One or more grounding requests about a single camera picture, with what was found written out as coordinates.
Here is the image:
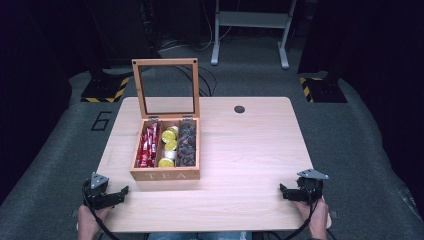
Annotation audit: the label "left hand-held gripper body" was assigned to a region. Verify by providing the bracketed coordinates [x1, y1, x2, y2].
[82, 171, 112, 211]

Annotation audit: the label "wooden tea box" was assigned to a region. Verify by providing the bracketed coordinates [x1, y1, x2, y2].
[129, 58, 201, 182]

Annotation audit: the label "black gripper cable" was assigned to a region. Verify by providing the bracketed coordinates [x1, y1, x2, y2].
[276, 194, 326, 240]
[81, 179, 121, 240]

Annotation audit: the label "white floor cable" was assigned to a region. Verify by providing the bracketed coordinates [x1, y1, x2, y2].
[158, 0, 234, 53]

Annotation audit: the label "pile of red sachets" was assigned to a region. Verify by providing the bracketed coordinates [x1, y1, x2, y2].
[134, 122, 160, 169]

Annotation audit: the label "person's blue jeans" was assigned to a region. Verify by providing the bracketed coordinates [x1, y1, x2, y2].
[147, 231, 253, 240]

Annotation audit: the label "person's right hand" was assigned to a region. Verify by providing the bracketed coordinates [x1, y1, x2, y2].
[292, 198, 330, 235]

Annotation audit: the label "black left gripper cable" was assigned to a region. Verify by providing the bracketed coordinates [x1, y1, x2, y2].
[81, 179, 121, 240]

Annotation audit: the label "pile of dark packets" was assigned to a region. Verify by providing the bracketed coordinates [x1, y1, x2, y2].
[175, 122, 198, 168]

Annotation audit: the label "white metal stand frame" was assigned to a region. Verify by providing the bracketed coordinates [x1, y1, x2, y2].
[210, 0, 298, 70]

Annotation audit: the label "black striped stand base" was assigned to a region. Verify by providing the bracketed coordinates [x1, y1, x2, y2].
[298, 76, 348, 104]
[80, 75, 131, 104]

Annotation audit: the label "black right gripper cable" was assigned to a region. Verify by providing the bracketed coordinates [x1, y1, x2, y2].
[276, 194, 326, 240]

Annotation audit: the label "person's left hand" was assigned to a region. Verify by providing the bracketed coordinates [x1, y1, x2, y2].
[77, 204, 113, 235]

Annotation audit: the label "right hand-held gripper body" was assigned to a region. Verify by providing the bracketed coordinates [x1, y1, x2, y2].
[295, 168, 330, 205]

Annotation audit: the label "black floor cables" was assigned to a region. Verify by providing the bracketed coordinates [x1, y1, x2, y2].
[171, 64, 218, 98]

